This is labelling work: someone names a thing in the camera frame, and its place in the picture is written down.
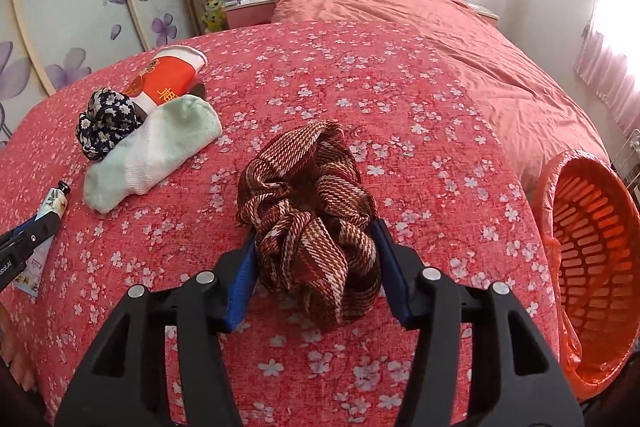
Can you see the orange plastic basket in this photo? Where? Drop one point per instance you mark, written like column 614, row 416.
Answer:
column 592, row 257

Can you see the pink curtain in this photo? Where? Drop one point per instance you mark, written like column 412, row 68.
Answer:
column 615, row 57

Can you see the pink white nightstand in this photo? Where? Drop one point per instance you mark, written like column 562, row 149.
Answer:
column 247, row 13
column 484, row 13

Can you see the light green sock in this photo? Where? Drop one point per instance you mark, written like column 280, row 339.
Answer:
column 150, row 152

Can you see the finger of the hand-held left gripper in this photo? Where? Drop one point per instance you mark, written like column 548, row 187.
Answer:
column 25, row 236

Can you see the green frog plush toy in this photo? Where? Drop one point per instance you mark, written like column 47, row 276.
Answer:
column 213, row 15

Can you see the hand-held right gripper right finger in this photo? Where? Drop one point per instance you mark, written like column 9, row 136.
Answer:
column 395, row 279

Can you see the floral sliding door wardrobe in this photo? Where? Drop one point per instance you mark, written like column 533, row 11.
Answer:
column 75, row 7

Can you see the brown plaid scrunchie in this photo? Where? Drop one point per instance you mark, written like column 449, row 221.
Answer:
column 310, row 227

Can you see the red paper cup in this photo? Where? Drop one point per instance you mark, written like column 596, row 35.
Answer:
column 167, row 77

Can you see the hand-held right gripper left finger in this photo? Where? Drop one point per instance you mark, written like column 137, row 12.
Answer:
column 242, row 289

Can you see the black floral scrunchie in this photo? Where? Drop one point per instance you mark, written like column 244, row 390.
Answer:
column 102, row 122

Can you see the floral hand cream tube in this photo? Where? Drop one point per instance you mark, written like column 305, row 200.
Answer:
column 50, row 212

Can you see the red floral tablecloth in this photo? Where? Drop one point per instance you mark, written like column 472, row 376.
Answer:
column 350, row 107

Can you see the salmon pink duvet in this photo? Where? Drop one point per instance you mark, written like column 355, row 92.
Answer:
column 450, row 47

